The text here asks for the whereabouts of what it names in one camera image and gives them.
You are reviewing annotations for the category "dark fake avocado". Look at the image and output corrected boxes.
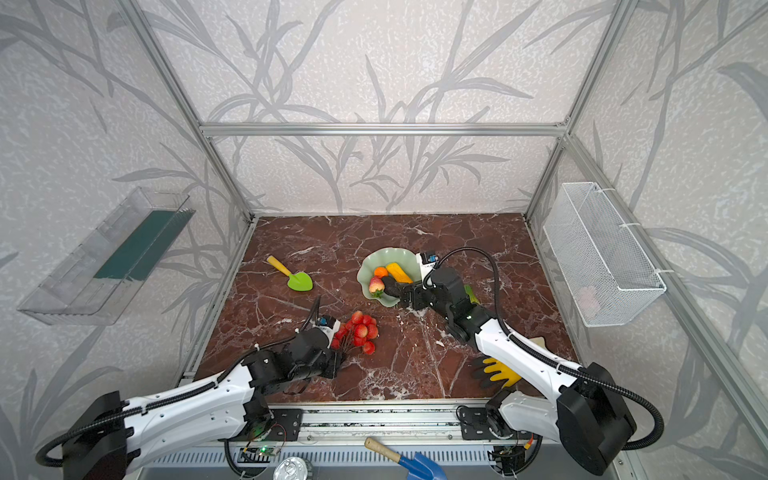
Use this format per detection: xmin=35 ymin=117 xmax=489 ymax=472
xmin=382 ymin=276 xmax=410 ymax=299

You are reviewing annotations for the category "yellow orange fake mango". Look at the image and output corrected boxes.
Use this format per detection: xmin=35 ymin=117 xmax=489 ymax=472
xmin=385 ymin=262 xmax=413 ymax=284

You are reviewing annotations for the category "red green fake apple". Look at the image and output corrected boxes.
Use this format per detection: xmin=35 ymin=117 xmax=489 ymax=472
xmin=368 ymin=276 xmax=386 ymax=298

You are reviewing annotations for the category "red fake cherry bunch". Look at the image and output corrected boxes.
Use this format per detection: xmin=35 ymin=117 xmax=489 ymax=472
xmin=330 ymin=311 xmax=379 ymax=355

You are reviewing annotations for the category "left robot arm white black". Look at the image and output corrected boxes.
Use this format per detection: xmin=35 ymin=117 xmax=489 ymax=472
xmin=35 ymin=327 xmax=344 ymax=479

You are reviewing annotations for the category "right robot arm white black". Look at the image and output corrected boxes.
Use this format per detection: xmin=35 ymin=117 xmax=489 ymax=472
xmin=383 ymin=267 xmax=665 ymax=475

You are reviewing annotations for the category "yellow green fake squash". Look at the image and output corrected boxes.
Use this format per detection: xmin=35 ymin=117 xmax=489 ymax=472
xmin=464 ymin=285 xmax=479 ymax=304

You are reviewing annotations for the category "light green scalloped fruit bowl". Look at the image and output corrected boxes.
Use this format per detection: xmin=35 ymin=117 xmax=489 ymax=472
xmin=356 ymin=247 xmax=422 ymax=307

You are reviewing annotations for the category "yellow black work glove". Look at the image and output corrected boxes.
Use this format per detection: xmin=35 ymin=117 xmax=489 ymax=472
xmin=469 ymin=356 xmax=522 ymax=388

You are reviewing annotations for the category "silver metal can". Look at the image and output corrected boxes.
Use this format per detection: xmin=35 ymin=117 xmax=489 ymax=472
xmin=273 ymin=457 xmax=314 ymax=480

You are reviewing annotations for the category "pink item in basket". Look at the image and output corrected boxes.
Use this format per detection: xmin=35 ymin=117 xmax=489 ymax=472
xmin=576 ymin=285 xmax=601 ymax=319

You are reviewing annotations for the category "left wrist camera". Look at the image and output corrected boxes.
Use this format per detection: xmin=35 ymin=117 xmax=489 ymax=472
xmin=315 ymin=316 xmax=340 ymax=333

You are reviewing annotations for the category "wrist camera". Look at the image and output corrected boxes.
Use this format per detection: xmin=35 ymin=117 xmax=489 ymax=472
xmin=416 ymin=251 xmax=439 ymax=280
xmin=315 ymin=316 xmax=340 ymax=333

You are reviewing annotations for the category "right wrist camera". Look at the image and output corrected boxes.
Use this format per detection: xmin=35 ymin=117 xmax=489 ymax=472
xmin=416 ymin=251 xmax=439 ymax=280

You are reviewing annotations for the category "green toy spatula yellow handle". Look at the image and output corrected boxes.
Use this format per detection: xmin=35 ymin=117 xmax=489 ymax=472
xmin=267 ymin=256 xmax=314 ymax=292

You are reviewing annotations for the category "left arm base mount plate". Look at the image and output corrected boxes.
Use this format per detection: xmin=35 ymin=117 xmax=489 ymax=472
xmin=230 ymin=408 xmax=304 ymax=442

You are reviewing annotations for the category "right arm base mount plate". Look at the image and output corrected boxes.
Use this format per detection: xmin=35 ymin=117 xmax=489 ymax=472
xmin=455 ymin=404 xmax=539 ymax=443

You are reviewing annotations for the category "blue trowel wooden handle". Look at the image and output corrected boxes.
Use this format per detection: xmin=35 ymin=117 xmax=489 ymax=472
xmin=364 ymin=437 xmax=447 ymax=480

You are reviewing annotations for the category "white wire mesh basket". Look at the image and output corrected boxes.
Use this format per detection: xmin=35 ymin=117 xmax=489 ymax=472
xmin=543 ymin=182 xmax=667 ymax=328

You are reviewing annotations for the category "clear plastic wall tray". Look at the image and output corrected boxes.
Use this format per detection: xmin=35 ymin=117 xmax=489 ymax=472
xmin=18 ymin=187 xmax=196 ymax=326

